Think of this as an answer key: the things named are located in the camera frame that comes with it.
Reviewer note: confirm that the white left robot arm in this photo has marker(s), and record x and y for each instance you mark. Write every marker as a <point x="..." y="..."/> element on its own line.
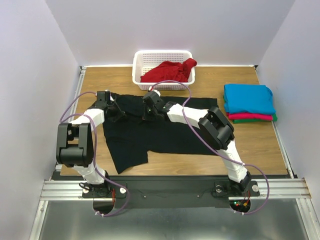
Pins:
<point x="77" y="141"/>

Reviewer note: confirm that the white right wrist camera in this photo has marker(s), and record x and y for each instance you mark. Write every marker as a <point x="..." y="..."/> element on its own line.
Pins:
<point x="151" y="89"/>

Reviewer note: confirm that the folded pink t shirt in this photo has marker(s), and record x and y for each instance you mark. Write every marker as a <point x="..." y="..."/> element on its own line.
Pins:
<point x="251" y="116"/>

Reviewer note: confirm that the red t shirt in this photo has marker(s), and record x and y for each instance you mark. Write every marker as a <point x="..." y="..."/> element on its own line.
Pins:
<point x="168" y="70"/>

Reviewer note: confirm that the folded green t shirt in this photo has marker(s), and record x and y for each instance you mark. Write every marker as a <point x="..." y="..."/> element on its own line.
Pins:
<point x="275" y="118"/>

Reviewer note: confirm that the aluminium frame rail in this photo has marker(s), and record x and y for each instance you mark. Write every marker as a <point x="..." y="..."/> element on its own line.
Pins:
<point x="274" y="162"/>
<point x="68" y="153"/>

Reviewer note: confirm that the white plastic basket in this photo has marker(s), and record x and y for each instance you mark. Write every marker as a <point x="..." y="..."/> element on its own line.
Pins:
<point x="145" y="60"/>

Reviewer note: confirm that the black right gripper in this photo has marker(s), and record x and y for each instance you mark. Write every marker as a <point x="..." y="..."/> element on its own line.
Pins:
<point x="149" y="114"/>

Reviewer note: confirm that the aluminium frame rail right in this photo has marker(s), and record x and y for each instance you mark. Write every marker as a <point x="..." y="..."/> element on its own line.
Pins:
<point x="274" y="162"/>

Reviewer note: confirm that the black t shirt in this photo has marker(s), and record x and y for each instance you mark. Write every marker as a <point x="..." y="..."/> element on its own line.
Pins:
<point x="130" y="139"/>

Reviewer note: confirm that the folded blue t shirt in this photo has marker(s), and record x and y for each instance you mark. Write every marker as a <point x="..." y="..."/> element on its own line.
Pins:
<point x="248" y="98"/>

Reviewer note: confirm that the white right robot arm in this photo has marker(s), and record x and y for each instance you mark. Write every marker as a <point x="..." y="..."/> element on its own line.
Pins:
<point x="210" y="126"/>

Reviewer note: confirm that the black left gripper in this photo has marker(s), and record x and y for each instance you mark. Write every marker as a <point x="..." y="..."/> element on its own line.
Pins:
<point x="120" y="114"/>

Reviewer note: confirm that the aluminium frame rail left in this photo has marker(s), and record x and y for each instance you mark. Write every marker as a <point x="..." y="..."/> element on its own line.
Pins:
<point x="68" y="153"/>

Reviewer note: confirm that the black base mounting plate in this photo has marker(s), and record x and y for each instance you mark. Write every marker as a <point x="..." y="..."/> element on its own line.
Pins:
<point x="155" y="192"/>

